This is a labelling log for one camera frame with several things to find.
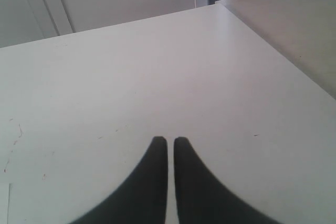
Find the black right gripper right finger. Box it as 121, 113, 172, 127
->
174, 137, 277, 223

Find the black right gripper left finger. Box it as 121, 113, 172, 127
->
73, 136, 167, 223

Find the white paper sheet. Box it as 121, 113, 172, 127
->
0, 184, 11, 224

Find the beige side table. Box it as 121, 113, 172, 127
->
219, 0, 335, 97

